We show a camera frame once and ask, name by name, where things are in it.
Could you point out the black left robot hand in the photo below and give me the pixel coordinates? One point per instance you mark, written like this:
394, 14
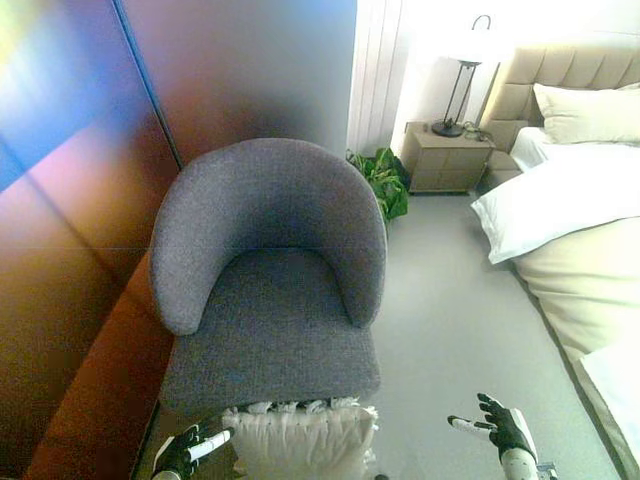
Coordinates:
181, 449

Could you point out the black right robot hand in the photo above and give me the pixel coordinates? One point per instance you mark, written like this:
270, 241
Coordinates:
506, 423

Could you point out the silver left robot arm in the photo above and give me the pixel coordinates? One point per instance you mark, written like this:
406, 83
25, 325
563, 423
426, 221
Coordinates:
163, 474

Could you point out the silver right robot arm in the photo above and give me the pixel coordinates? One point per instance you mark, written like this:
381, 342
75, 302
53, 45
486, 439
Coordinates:
520, 466

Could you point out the white fringed throw pillow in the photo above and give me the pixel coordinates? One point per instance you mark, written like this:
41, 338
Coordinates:
300, 440

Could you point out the white bed pillow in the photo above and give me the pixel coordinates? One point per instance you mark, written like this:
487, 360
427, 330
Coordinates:
560, 205

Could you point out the cream bed pillow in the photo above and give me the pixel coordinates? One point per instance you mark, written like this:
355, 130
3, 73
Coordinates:
590, 112

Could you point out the white bed sheet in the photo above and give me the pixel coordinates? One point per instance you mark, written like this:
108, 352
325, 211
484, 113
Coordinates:
617, 395

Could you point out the cream duvet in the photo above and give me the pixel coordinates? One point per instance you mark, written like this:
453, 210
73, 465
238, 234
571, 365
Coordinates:
585, 295

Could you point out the grey fabric tub armchair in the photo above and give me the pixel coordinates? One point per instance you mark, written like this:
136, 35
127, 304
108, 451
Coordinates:
270, 270

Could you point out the beige wooden nightstand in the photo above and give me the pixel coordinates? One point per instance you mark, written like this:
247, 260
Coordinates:
447, 162

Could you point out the green leafy potted plant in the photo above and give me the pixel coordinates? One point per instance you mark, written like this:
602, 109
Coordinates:
386, 180

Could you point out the bed with white bedding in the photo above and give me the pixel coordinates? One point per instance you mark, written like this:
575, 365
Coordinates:
555, 90

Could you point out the black table lamp white shade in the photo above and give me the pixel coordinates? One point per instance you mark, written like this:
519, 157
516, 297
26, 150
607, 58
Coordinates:
462, 75

